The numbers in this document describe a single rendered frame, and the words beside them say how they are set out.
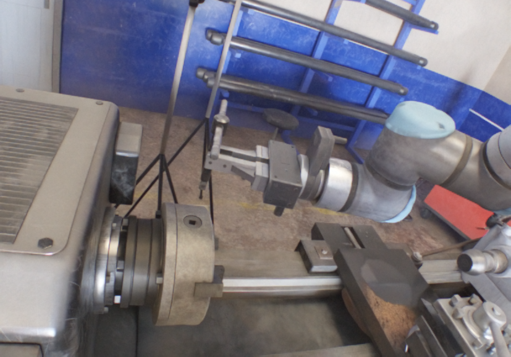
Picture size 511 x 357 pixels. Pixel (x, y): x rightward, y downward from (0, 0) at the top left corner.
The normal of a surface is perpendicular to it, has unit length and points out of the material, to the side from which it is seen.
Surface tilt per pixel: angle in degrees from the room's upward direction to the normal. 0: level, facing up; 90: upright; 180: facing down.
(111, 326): 0
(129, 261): 41
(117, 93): 90
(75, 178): 0
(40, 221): 0
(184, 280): 53
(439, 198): 90
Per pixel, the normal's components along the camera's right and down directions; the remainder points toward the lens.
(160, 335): 0.36, -0.82
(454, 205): -0.81, 0.07
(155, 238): 0.33, -0.70
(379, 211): -0.06, 0.58
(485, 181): -0.84, 0.49
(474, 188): -0.45, 0.55
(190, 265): 0.36, -0.25
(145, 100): 0.21, 0.55
